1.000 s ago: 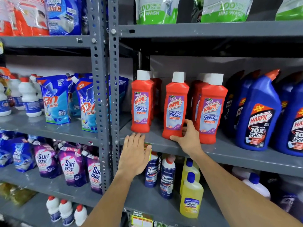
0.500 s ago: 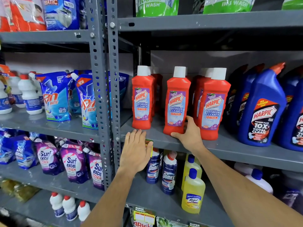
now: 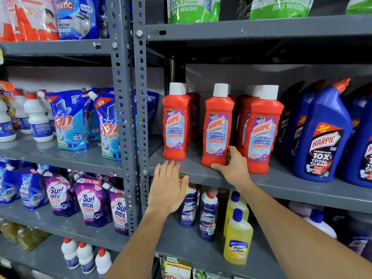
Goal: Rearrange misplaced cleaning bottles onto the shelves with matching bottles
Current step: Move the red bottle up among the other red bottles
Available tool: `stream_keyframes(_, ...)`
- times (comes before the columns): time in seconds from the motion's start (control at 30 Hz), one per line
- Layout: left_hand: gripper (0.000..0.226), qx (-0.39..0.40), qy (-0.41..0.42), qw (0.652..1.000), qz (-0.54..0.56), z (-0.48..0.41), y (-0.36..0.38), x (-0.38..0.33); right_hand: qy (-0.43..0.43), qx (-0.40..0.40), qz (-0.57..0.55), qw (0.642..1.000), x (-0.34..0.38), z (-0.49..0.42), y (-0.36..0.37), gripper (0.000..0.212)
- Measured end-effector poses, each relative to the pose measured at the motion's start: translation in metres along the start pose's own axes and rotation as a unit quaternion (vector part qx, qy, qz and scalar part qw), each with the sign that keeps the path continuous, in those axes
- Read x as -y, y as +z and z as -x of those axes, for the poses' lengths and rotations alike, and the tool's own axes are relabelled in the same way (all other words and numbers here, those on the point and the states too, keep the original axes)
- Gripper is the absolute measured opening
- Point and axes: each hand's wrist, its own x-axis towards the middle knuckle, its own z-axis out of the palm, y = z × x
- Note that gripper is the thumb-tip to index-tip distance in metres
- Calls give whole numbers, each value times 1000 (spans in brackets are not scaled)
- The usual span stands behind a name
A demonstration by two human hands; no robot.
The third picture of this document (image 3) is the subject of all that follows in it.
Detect person's left hand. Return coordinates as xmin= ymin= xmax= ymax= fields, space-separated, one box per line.
xmin=148 ymin=160 xmax=189 ymax=215

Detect person's right hand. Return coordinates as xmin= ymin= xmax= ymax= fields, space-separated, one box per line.
xmin=211 ymin=146 xmax=253 ymax=193

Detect red cleaner bottle white cap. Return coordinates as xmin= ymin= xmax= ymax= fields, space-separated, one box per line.
xmin=201 ymin=83 xmax=235 ymax=168

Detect person's left forearm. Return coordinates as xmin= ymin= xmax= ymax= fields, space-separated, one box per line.
xmin=103 ymin=207 xmax=181 ymax=279

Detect person's right forearm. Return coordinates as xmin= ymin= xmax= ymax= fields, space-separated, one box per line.
xmin=235 ymin=181 xmax=372 ymax=279

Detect yellow green shelf label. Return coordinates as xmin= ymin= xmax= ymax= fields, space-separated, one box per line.
xmin=179 ymin=172 xmax=189 ymax=195

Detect dark blue cleaner bottle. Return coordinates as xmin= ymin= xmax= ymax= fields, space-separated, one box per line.
xmin=199 ymin=187 xmax=219 ymax=242
xmin=180 ymin=183 xmax=198 ymax=228

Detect yellow cleaner bottle blue cap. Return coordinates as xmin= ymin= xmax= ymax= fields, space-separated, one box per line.
xmin=223 ymin=208 xmax=254 ymax=265
xmin=223 ymin=191 xmax=250 ymax=239

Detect purple detergent refill pouch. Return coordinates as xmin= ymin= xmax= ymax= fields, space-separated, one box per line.
xmin=73 ymin=174 xmax=111 ymax=228
xmin=42 ymin=171 xmax=80 ymax=218
xmin=102 ymin=183 xmax=129 ymax=236

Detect rows of red cleaner bottles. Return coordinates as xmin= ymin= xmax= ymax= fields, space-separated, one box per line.
xmin=162 ymin=82 xmax=284 ymax=175

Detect blue spouted detergent pouch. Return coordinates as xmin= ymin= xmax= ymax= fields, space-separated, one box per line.
xmin=83 ymin=88 xmax=101 ymax=142
xmin=134 ymin=89 xmax=160 ymax=143
xmin=46 ymin=90 xmax=88 ymax=152
xmin=88 ymin=91 xmax=122 ymax=162

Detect yellow shelf price tag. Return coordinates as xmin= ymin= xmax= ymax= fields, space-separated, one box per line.
xmin=164 ymin=255 xmax=192 ymax=279

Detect blue angled-neck cleaner bottle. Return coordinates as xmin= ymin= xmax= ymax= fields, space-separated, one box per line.
xmin=286 ymin=80 xmax=326 ymax=165
xmin=344 ymin=84 xmax=372 ymax=134
xmin=293 ymin=78 xmax=353 ymax=182
xmin=341 ymin=119 xmax=372 ymax=189
xmin=276 ymin=81 xmax=306 ymax=156

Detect white bottle blue cap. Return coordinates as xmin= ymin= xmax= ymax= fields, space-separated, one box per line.
xmin=288 ymin=201 xmax=324 ymax=218
xmin=303 ymin=209 xmax=338 ymax=240

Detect grey metal shelving rack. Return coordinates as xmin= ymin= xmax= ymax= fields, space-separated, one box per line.
xmin=0 ymin=0 xmax=139 ymax=279
xmin=132 ymin=0 xmax=372 ymax=279

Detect small white bottle red cap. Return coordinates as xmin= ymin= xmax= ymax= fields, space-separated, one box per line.
xmin=76 ymin=242 xmax=96 ymax=274
xmin=61 ymin=238 xmax=80 ymax=270
xmin=95 ymin=248 xmax=113 ymax=275

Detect blue and white refill pouch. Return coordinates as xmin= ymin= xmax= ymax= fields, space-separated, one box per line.
xmin=19 ymin=167 xmax=49 ymax=211
xmin=0 ymin=161 xmax=21 ymax=204

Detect yellowish clear packets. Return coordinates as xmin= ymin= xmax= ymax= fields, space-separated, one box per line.
xmin=0 ymin=220 xmax=50 ymax=252

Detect purple bottle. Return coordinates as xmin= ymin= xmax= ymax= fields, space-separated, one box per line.
xmin=337 ymin=211 xmax=372 ymax=257

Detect green and white detergent pouch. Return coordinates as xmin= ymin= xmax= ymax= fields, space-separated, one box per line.
xmin=346 ymin=0 xmax=372 ymax=14
xmin=237 ymin=0 xmax=315 ymax=21
xmin=167 ymin=0 xmax=221 ymax=24

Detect blue detergent packet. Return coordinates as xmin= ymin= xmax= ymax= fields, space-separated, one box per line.
xmin=54 ymin=0 xmax=100 ymax=40

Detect orange and white detergent packet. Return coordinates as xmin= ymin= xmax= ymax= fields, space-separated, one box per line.
xmin=0 ymin=0 xmax=60 ymax=42

